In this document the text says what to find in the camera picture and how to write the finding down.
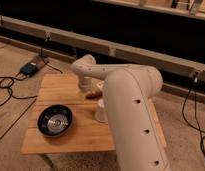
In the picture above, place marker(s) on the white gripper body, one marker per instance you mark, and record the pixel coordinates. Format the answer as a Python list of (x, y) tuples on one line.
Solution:
[(85, 83)]

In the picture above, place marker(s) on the brown pepper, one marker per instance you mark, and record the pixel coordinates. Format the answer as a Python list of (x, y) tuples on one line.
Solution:
[(93, 94)]

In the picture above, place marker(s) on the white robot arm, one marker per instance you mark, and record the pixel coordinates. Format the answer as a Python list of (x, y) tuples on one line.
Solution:
[(127, 89)]

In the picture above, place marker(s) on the crumpled white wrapper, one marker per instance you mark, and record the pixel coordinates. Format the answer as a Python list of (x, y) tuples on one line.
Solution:
[(100, 85)]

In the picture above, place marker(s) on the white paper cup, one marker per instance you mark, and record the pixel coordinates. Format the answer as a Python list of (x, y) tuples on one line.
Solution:
[(100, 114)]

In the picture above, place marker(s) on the wooden table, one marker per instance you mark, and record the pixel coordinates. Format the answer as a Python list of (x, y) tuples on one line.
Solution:
[(85, 133)]

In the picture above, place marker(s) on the black metal bowl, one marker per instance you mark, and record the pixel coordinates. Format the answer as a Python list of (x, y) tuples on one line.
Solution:
[(55, 120)]

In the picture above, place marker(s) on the blue power adapter box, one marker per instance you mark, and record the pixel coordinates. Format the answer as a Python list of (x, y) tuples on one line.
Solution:
[(29, 69)]

